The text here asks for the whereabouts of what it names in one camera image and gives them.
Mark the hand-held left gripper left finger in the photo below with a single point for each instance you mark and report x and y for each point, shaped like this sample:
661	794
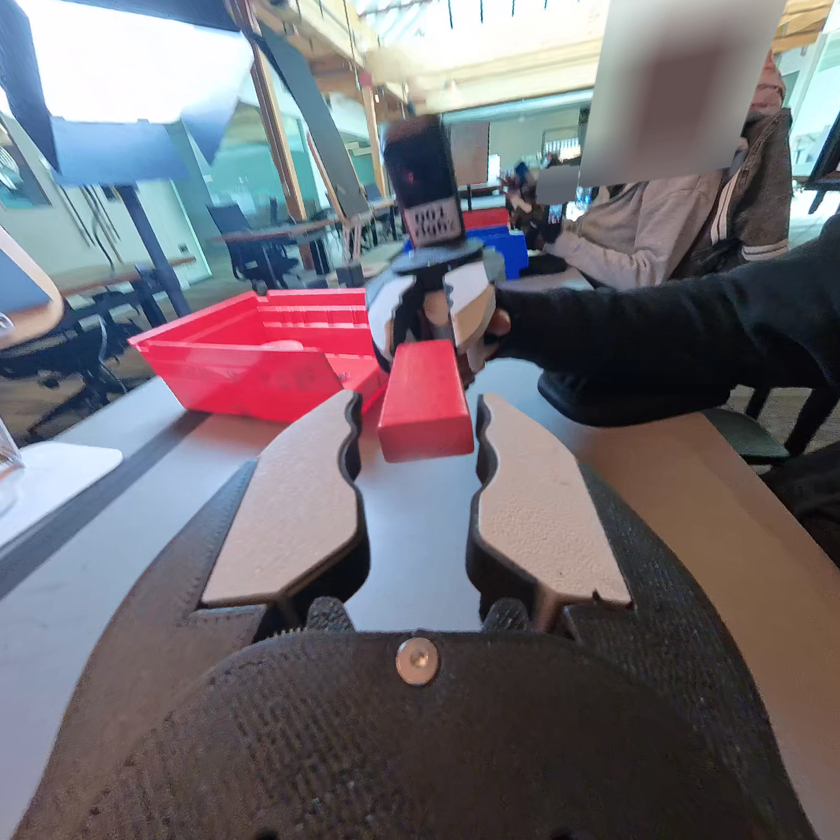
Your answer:
289	518

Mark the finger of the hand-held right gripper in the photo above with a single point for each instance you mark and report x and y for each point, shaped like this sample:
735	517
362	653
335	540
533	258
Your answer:
472	308
384	315

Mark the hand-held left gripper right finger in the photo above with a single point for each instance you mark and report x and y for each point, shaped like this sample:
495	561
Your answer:
544	518

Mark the red rectangular block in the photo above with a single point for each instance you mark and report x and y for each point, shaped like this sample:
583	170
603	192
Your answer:
426	400

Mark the red tape roll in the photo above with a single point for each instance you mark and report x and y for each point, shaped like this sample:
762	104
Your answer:
282	344

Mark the red plastic bin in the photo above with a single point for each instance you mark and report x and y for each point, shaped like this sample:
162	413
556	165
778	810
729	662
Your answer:
249	374

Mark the person's right forearm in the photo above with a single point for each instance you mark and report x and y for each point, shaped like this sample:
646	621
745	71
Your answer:
656	341

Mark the dark grey power adapter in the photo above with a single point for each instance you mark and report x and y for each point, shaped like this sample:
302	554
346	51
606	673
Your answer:
351	272

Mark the whiteboard easel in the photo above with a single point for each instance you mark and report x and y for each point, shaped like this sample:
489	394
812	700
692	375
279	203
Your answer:
469	154

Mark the blue plastic bin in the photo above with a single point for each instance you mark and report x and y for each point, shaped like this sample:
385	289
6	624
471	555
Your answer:
512	253

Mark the red plastic crate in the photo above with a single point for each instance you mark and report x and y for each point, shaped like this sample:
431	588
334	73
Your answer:
485	218

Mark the grey board on stand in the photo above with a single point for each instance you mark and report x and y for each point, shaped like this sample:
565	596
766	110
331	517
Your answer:
315	118

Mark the wooden office desk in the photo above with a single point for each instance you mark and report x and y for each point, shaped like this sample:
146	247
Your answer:
275	233
105	275

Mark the black office chair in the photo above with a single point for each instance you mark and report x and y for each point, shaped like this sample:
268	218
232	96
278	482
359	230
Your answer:
59	367
249	243

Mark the light stand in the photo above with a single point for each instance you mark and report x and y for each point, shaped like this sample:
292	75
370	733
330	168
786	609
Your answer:
154	249

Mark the black board on stand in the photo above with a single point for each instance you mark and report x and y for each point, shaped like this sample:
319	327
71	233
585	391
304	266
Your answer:
46	472

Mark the person's black clothing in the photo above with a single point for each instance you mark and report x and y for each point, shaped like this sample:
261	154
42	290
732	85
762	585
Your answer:
807	499

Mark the dark striped jacket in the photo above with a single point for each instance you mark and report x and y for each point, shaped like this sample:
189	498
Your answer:
748	197

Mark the studio light panel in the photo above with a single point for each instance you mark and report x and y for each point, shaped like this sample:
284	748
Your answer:
131	79

